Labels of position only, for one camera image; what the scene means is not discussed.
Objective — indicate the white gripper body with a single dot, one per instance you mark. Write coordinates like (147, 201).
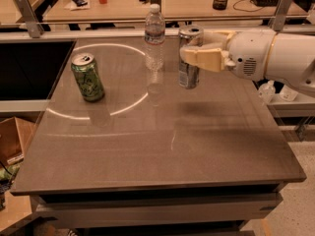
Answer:
(251, 51)

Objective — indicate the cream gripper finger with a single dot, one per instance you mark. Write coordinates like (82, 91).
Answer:
(217, 39)
(213, 60)

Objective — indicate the silver blue redbull can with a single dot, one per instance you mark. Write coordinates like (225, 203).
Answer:
(189, 36)

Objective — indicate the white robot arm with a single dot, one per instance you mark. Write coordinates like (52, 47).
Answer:
(291, 61)

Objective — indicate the green soda can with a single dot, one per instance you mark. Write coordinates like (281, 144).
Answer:
(84, 68)

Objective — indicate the black mesh cup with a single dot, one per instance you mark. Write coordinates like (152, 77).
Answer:
(220, 4)

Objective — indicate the small clear sanitizer bottle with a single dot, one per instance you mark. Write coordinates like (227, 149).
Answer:
(267, 91)

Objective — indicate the clear plastic water bottle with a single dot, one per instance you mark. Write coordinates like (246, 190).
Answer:
(154, 38)

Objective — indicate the cardboard box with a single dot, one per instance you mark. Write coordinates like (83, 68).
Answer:
(15, 138)

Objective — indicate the right metal bracket post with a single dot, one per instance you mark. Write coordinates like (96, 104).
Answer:
(277, 21)

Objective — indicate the left metal bracket post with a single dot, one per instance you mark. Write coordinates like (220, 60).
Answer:
(34, 27)

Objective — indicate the horizontal metal rail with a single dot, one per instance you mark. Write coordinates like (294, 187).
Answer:
(72, 35)

